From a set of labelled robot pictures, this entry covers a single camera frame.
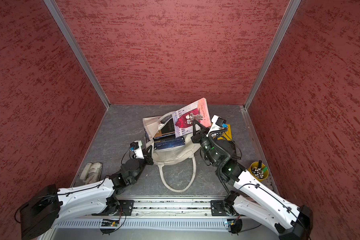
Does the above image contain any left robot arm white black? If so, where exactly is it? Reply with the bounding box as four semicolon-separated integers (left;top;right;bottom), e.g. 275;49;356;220
18;156;153;240

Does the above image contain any yellow cup with batteries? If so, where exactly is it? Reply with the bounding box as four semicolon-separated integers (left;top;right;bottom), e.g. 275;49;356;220
249;160;269;182

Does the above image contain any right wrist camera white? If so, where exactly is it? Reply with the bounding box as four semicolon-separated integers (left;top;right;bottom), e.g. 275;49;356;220
209;115;228;133

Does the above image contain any aluminium front rail frame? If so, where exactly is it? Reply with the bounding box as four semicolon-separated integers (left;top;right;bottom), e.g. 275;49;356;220
38;198;263;240

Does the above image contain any cream canvas tote bag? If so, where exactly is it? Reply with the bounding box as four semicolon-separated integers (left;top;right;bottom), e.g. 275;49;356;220
143;112;200;193

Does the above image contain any left corner aluminium post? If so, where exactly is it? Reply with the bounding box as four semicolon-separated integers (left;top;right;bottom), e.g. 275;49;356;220
44;0;111;110

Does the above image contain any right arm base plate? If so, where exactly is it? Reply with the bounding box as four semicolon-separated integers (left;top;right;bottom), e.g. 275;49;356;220
210;200;237;217

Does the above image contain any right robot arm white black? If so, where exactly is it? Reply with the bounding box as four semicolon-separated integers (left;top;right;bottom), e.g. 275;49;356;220
191;131;313;240

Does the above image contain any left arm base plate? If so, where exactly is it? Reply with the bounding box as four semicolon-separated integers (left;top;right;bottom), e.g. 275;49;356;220
92;200;135;217

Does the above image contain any circuit board with wires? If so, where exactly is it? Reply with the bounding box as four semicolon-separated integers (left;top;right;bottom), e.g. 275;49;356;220
100;219;121;235
224;219;243;234

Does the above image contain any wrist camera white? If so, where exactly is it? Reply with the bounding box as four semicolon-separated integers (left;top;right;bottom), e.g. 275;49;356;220
209;115;228;133
130;141;144;159

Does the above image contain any right corner aluminium post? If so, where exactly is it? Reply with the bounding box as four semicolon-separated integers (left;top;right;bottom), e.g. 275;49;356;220
243;0;302;110

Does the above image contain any corner aluminium post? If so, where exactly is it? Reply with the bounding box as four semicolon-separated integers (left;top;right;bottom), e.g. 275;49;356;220
243;0;302;110
44;0;111;110

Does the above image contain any right circuit board with wires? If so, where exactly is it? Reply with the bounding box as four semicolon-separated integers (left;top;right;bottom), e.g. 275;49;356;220
224;219;243;234

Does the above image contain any left circuit board with wires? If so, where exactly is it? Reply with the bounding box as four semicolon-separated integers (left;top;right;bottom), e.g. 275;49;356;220
100;219;121;235

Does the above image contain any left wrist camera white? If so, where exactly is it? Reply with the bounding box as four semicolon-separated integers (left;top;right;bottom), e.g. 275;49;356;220
130;141;144;159

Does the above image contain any red cover book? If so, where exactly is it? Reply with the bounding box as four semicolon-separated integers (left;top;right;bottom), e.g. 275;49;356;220
172;98;212;138

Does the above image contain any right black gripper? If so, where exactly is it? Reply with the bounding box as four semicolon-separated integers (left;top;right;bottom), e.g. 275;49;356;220
191;119;219;165

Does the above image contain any white rolled cloth object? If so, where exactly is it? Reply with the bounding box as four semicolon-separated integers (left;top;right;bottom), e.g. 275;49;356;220
79;162;103;185

